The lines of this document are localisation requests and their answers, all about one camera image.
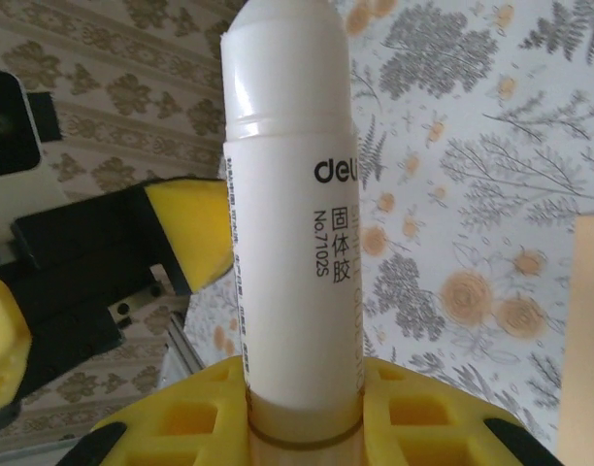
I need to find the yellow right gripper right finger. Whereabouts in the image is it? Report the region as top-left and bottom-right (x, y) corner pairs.
(358, 357), (563, 466)

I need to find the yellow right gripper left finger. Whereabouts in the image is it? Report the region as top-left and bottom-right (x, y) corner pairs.
(78, 355), (255, 466)

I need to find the white glue stick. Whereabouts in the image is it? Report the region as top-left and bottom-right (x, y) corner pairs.
(217, 0), (367, 466)

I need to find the tan paper envelope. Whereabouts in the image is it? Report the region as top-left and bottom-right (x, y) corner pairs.
(558, 213), (594, 466)

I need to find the aluminium table side rail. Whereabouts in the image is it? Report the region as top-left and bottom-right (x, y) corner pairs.
(155, 310), (206, 384)

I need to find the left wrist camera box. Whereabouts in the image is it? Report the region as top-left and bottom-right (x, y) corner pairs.
(0, 70), (68, 208)

